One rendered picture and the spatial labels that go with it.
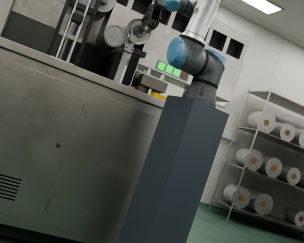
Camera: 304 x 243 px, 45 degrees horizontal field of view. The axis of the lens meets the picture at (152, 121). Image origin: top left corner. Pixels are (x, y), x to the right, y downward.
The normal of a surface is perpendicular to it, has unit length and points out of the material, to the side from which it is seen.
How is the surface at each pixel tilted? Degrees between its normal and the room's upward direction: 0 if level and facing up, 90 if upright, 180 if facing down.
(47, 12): 90
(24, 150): 90
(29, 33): 90
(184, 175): 90
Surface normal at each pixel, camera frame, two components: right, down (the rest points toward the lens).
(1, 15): 0.32, 0.07
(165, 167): -0.80, -0.30
